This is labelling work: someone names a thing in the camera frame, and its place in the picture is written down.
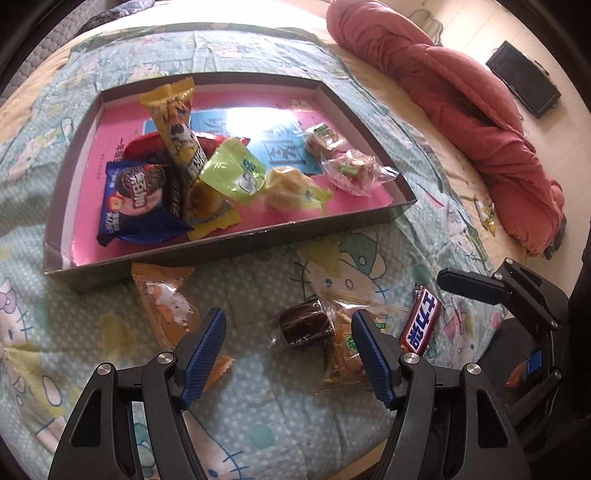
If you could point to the clear green label cracker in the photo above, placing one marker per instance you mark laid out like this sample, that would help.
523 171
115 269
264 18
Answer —
353 170

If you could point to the blue chocolate pie packet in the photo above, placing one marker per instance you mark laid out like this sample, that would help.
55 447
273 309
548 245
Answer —
134 203

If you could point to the clear biscuit packet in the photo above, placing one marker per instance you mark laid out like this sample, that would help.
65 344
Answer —
344 346

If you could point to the dark chocolate bar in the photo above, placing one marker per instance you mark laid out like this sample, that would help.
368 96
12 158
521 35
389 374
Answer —
418 327

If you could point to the light green snack packet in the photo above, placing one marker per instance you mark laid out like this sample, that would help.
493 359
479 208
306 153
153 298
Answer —
231 170

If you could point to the clear small cake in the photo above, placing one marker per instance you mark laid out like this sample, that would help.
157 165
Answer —
323 138

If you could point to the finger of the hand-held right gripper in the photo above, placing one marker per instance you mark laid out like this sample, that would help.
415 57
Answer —
471 284

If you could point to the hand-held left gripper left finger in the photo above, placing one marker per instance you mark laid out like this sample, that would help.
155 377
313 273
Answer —
203 360

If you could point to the yellow round pastry packet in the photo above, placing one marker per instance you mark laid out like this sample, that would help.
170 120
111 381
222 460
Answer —
207 212

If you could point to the person's right hand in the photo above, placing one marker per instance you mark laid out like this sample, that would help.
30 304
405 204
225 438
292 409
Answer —
515 376

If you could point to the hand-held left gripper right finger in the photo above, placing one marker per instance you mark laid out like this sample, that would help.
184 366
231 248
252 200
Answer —
371 360

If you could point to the small yellow candy packet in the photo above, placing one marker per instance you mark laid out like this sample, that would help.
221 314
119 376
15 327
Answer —
485 214

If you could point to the long yellow snack packet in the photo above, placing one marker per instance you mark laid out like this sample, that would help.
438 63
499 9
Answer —
173 124

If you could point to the red snack packet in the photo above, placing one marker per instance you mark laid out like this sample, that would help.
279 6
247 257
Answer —
143 146

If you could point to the cartoon cat printed blanket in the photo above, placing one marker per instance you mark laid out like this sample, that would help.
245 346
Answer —
277 397

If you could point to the grey cardboard box pink inside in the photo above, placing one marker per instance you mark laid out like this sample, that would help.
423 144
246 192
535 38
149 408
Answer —
85 221

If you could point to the orange pastry packet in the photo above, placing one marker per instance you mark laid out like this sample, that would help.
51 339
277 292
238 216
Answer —
161 300

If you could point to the person's dark clothing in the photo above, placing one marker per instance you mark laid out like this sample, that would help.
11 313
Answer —
577 392

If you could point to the clear yellow pastry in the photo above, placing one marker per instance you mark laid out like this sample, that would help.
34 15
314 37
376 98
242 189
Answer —
284 187

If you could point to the black flat case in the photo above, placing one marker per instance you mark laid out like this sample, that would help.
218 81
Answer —
524 78

